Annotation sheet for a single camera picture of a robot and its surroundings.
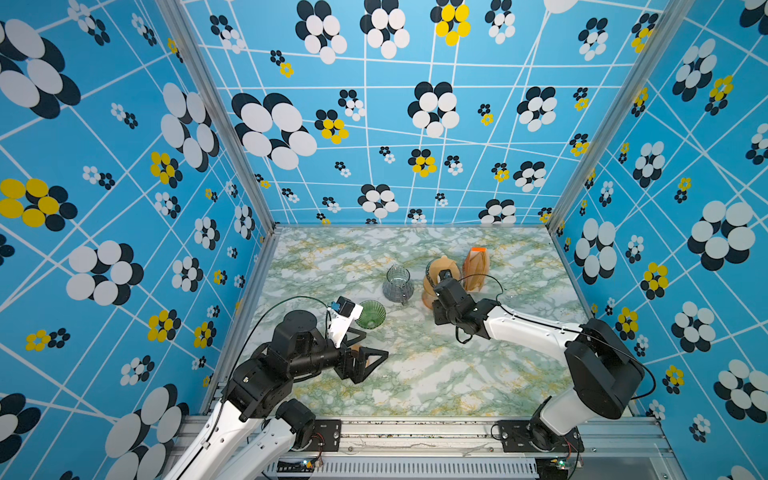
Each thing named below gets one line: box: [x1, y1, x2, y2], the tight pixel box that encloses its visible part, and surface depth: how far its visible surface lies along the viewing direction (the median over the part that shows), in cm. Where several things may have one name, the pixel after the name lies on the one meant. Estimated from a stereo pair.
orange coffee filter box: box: [463, 247, 490, 293], surface depth 101 cm
